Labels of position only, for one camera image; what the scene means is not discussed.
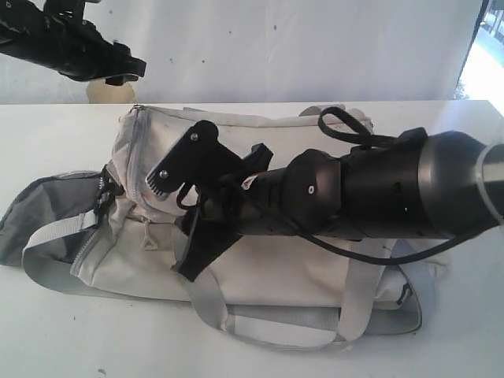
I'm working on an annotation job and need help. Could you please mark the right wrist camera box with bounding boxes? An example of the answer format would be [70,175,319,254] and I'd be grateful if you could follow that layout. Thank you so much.
[146,120,245,198]

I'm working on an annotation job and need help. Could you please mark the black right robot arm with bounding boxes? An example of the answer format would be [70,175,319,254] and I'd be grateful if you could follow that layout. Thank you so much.
[156,128,503,280]

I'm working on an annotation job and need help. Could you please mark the dark window frame post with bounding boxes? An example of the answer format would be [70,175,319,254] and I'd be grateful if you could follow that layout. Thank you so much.
[453,0,492,100]

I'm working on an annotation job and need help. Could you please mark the white duffel bag grey straps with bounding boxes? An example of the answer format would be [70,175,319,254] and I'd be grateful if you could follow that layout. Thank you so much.
[0,102,453,354]

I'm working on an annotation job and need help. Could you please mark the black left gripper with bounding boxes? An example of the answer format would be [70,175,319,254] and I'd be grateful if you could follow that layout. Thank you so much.
[1,0,146,86]

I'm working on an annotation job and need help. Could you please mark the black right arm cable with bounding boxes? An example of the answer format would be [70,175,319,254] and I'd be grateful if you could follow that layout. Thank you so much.
[176,106,493,265]

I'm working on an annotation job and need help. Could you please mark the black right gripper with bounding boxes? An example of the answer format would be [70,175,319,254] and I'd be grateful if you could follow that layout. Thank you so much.
[175,144,347,281]

